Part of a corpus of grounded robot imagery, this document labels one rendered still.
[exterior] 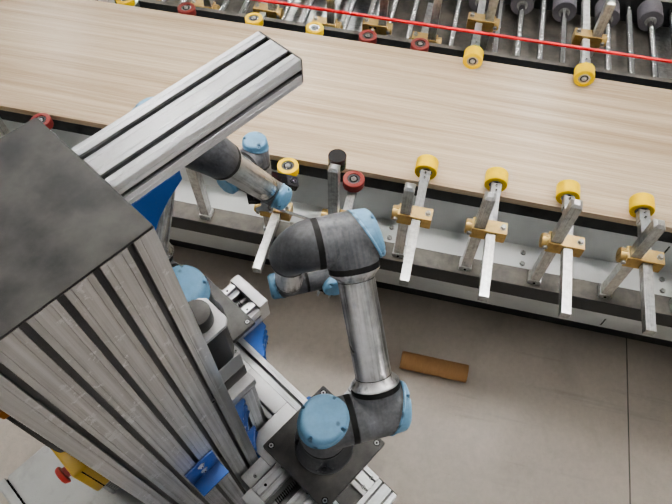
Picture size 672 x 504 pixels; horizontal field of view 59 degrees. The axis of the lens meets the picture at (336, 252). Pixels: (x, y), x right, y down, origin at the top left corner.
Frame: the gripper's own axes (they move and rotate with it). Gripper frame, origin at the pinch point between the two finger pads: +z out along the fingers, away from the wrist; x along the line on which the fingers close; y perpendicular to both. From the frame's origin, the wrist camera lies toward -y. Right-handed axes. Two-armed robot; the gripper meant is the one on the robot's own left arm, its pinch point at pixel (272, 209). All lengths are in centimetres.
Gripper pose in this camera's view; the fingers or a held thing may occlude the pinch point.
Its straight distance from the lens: 205.3
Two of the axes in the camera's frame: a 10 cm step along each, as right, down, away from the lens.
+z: 0.0, 5.3, 8.5
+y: -9.9, 1.0, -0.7
